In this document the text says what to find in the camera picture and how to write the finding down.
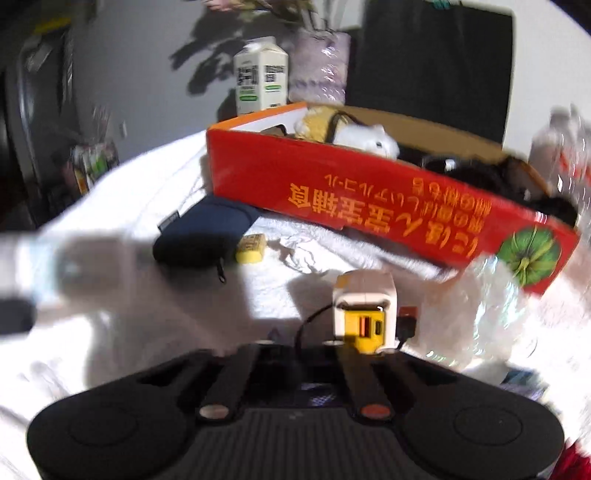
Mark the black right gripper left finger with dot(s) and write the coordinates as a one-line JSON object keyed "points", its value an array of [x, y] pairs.
{"points": [[244, 380]]}

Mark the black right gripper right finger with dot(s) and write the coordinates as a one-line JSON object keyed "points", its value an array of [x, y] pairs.
{"points": [[369, 398]]}

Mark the white yellow charger plug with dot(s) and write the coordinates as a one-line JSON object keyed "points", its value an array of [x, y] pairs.
{"points": [[365, 309]]}

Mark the clear plastic wrap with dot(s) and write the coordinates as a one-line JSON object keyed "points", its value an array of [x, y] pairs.
{"points": [[477, 322]]}

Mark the white towel cloth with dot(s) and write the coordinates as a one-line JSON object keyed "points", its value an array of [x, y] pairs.
{"points": [[120, 352]]}

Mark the yellow eraser block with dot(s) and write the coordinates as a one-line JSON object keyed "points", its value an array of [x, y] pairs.
{"points": [[250, 249]]}

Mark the red cardboard box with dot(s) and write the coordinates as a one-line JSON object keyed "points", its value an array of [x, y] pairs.
{"points": [[275, 160]]}

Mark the black items in box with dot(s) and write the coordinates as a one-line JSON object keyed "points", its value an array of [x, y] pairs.
{"points": [[510, 178]]}

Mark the pack of water bottles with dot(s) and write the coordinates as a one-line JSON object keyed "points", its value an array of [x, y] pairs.
{"points": [[560, 153]]}

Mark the white green milk carton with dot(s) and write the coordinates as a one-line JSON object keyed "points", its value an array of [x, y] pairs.
{"points": [[261, 73]]}

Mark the purple wrapped flower vase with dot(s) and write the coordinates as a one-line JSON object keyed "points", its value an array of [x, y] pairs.
{"points": [[319, 66]]}

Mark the black paper bag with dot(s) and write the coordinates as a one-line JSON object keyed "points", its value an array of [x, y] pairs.
{"points": [[452, 67]]}

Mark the dried pink purple flowers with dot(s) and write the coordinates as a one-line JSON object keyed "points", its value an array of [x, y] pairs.
{"points": [[298, 12]]}

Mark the teal binder clip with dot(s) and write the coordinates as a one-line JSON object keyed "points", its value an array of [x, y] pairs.
{"points": [[441, 4]]}

